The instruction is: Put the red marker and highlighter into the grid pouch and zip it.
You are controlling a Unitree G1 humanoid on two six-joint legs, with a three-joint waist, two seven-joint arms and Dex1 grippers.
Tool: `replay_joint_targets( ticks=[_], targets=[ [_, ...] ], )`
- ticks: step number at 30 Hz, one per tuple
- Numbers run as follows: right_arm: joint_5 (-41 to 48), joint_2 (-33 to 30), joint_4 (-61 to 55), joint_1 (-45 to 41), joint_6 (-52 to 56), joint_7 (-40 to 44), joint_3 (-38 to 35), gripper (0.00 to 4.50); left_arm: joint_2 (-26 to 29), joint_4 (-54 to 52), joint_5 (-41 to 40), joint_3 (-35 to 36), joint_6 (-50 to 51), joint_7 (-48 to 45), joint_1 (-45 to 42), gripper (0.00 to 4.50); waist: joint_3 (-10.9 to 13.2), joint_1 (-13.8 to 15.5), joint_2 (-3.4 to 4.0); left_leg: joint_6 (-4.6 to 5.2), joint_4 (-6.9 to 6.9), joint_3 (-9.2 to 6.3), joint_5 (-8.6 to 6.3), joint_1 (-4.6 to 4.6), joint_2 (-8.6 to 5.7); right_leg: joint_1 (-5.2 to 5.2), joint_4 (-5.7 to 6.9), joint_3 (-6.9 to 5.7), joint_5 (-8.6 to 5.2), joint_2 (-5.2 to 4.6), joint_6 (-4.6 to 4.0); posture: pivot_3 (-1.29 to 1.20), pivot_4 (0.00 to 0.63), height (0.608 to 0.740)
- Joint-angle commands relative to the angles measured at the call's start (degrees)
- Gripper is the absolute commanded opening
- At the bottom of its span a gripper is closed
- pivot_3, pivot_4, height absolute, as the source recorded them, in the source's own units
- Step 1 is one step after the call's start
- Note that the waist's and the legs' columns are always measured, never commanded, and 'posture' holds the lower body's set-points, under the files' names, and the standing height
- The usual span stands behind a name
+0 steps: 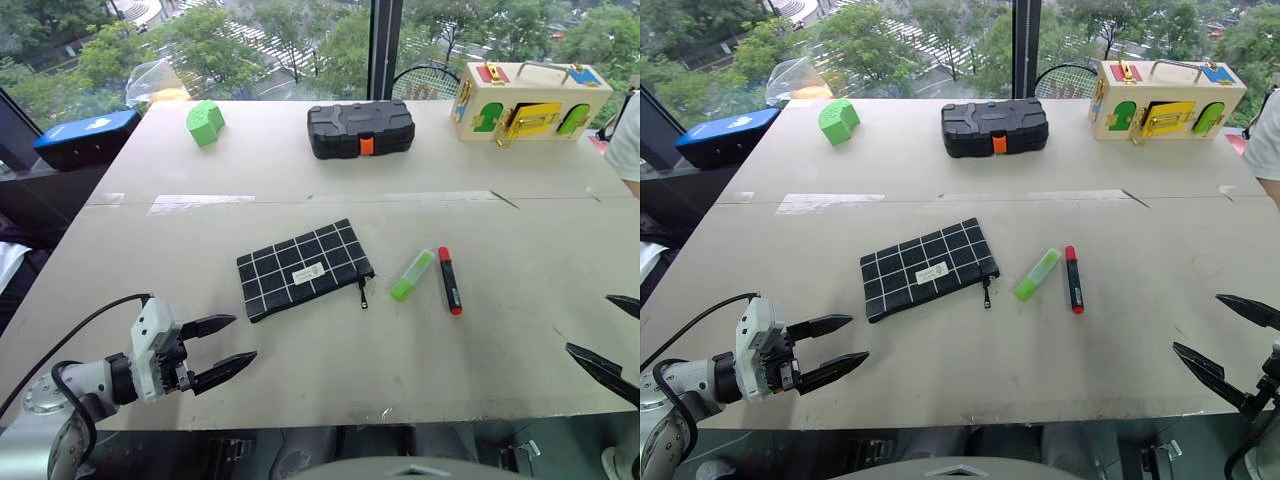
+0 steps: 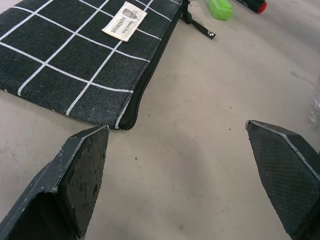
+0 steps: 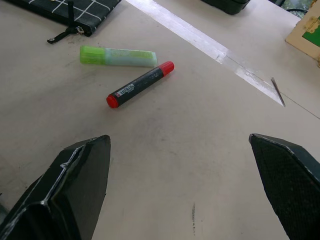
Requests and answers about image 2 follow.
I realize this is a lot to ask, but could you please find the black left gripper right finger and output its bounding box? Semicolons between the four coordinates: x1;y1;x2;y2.
244;119;320;240

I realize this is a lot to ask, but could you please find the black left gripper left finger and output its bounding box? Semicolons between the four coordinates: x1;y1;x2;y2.
0;124;110;240

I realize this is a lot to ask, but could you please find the black grid fabric pouch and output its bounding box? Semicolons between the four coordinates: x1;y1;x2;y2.
0;0;217;131

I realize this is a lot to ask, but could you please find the green highlighter marker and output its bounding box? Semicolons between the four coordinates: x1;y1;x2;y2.
203;0;234;21

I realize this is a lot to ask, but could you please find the black marker with red cap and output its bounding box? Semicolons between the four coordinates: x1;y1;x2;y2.
234;0;268;15

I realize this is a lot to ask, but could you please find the clear plastic object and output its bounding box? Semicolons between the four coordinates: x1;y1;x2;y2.
306;74;320;130

